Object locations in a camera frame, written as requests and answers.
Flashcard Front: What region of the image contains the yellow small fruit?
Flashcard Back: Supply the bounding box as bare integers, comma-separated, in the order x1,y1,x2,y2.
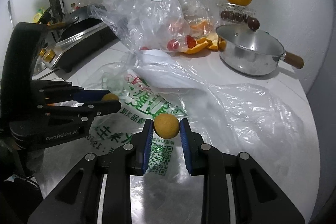
101,93,119,101
154,113,180,139

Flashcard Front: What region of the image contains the steel pot lid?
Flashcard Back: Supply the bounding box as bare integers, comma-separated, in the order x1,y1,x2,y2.
33,57,47,76

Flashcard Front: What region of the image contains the yellow detergent bottle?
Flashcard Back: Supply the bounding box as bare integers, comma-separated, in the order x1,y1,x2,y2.
33,8,46,23

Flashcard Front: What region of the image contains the black wok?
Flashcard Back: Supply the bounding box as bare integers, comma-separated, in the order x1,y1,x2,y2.
48,6,102,36

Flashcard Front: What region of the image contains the printed plastic bag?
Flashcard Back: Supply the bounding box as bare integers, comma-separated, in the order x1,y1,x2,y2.
39,49,305,224

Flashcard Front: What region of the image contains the oil bottle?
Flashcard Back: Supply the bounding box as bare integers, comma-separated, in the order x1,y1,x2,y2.
71,3,76,13

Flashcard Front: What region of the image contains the black umbrella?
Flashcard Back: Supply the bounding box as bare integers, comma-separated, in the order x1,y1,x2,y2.
55,0,63,20

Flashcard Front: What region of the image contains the red label bottle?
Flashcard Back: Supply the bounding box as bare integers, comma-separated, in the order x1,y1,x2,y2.
75,0,85,10

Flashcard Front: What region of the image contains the grey refrigerator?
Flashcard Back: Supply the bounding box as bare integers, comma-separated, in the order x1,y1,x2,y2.
307,33,335,218

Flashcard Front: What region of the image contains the clear crumpled plastic bag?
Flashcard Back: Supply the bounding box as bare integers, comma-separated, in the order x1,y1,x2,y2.
88,0,215,52

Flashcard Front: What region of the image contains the orange peel pile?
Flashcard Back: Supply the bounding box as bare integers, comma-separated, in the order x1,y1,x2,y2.
181,19,227,55

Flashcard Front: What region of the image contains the small steel saucepan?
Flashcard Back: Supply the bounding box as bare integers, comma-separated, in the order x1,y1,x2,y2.
216,24,304,77

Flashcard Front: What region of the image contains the clear box of dark fruit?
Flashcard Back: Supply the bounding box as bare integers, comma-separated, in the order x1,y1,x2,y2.
217,2,255,24

